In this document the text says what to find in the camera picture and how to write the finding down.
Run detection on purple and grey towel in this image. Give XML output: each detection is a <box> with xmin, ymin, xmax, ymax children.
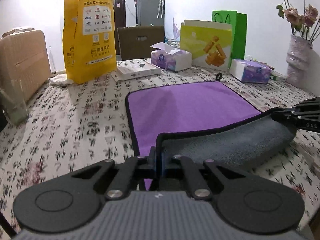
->
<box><xmin>125</xmin><ymin>80</ymin><xmax>297</xmax><ymax>170</ymax></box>

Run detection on lavender textured vase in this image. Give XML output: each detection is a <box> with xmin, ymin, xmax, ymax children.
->
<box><xmin>286</xmin><ymin>35</ymin><xmax>313</xmax><ymax>88</ymax></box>

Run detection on closed purple tissue pack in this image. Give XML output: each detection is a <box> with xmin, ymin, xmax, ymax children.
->
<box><xmin>229</xmin><ymin>59</ymin><xmax>272</xmax><ymax>84</ymax></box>

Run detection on dried pink flowers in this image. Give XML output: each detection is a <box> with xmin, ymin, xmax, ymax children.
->
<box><xmin>268</xmin><ymin>0</ymin><xmax>320</xmax><ymax>43</ymax></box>

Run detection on green paper bag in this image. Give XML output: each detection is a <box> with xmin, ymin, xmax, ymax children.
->
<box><xmin>212</xmin><ymin>10</ymin><xmax>247</xmax><ymax>60</ymax></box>

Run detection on clear drinking glass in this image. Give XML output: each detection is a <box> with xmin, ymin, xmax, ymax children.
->
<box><xmin>1</xmin><ymin>80</ymin><xmax>28</xmax><ymax>126</ymax></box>

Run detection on yellow-green snack gift bag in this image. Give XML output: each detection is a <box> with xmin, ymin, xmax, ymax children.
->
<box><xmin>180</xmin><ymin>20</ymin><xmax>233</xmax><ymax>72</ymax></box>

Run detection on crumpled white tissue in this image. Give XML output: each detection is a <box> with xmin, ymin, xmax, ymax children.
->
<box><xmin>49</xmin><ymin>74</ymin><xmax>74</xmax><ymax>87</ymax></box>

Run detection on tan suitcase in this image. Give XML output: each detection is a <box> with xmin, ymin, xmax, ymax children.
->
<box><xmin>1</xmin><ymin>29</ymin><xmax>51</xmax><ymax>101</ymax></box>

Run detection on white flat box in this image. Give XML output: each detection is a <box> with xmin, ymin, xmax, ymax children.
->
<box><xmin>111</xmin><ymin>62</ymin><xmax>162</xmax><ymax>82</ymax></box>

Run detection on open purple tissue pack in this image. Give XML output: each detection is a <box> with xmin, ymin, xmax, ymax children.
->
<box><xmin>150</xmin><ymin>42</ymin><xmax>192</xmax><ymax>72</ymax></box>

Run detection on yellow paper bag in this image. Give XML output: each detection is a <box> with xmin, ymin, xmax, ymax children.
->
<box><xmin>62</xmin><ymin>0</ymin><xmax>117</xmax><ymax>84</ymax></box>

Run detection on brown chair back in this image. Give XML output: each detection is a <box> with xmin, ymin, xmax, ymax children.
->
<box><xmin>117</xmin><ymin>26</ymin><xmax>165</xmax><ymax>60</ymax></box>

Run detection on grey refrigerator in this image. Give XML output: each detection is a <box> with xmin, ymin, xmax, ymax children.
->
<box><xmin>136</xmin><ymin>0</ymin><xmax>165</xmax><ymax>26</ymax></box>

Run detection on dark brown door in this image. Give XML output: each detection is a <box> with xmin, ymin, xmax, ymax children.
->
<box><xmin>113</xmin><ymin>0</ymin><xmax>126</xmax><ymax>55</ymax></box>

